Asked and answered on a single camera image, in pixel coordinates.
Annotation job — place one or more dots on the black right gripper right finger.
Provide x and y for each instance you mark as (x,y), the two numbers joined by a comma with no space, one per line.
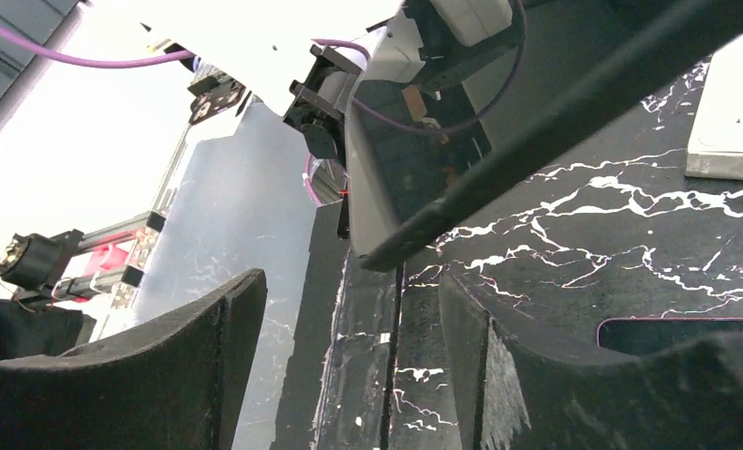
(522,384)

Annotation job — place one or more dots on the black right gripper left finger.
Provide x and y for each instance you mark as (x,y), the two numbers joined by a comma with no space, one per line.
(177,381)

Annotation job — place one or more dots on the purple smartphone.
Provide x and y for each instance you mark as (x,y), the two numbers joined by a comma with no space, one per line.
(643,336)

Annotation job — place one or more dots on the black phone case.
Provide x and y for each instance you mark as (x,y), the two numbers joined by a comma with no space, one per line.
(677,37)

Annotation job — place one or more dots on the black phone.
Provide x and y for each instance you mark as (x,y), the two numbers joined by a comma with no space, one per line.
(452,82)

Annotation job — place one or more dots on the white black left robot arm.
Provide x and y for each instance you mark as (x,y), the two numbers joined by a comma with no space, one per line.
(264,45)

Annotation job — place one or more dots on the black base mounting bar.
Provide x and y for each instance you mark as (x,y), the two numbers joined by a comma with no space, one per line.
(369,369)

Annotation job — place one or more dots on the white box on table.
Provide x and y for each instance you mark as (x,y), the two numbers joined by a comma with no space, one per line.
(715,146)

